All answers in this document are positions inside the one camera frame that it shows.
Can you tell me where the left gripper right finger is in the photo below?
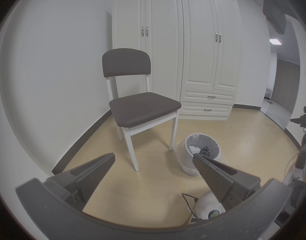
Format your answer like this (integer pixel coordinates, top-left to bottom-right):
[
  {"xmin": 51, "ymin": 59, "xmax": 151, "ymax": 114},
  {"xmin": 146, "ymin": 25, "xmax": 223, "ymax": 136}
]
[{"xmin": 192, "ymin": 153, "xmax": 261, "ymax": 209}]

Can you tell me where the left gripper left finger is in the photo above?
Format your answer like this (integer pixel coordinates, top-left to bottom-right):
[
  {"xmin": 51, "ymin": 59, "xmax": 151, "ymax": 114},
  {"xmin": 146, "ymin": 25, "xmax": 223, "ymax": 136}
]
[{"xmin": 47, "ymin": 153, "xmax": 116, "ymax": 211}]

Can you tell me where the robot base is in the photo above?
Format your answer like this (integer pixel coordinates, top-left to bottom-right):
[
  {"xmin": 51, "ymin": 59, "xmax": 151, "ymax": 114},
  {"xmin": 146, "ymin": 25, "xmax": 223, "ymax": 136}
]
[{"xmin": 190, "ymin": 190, "xmax": 227, "ymax": 224}]

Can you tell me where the crumpled black plastic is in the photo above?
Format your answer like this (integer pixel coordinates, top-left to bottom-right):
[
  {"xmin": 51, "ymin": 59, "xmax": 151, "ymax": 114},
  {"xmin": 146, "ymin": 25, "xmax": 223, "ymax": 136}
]
[{"xmin": 199, "ymin": 146, "xmax": 211, "ymax": 159}]

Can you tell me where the white trash bin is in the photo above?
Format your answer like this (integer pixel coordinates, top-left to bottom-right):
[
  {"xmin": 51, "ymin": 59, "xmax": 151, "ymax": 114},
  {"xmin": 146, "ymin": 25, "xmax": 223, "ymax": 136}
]
[{"xmin": 184, "ymin": 133, "xmax": 221, "ymax": 176}]

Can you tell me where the clear plastic bag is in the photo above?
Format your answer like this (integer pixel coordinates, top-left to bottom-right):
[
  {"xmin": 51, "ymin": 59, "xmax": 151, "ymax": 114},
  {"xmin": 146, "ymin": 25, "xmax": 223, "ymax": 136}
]
[{"xmin": 173, "ymin": 133, "xmax": 229, "ymax": 177}]

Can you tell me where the grey curtain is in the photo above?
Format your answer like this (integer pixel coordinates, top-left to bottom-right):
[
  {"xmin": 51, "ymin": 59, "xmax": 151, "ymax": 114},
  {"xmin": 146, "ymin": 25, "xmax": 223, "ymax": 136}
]
[{"xmin": 272, "ymin": 59, "xmax": 300, "ymax": 112}]

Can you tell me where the white chair with grey seat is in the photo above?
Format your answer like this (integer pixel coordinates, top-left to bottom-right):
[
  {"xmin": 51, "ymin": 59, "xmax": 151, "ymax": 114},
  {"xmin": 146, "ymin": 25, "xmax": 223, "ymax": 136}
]
[{"xmin": 102, "ymin": 48, "xmax": 182, "ymax": 172}]

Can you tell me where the white wardrobe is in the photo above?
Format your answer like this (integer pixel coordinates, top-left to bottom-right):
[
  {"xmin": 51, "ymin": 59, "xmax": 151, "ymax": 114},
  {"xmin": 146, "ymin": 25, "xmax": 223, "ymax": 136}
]
[{"xmin": 112, "ymin": 0, "xmax": 243, "ymax": 121}]

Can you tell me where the black cable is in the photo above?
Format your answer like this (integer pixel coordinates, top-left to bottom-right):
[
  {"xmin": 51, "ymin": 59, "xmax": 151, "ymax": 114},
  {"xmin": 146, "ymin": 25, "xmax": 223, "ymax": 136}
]
[{"xmin": 182, "ymin": 193, "xmax": 201, "ymax": 222}]

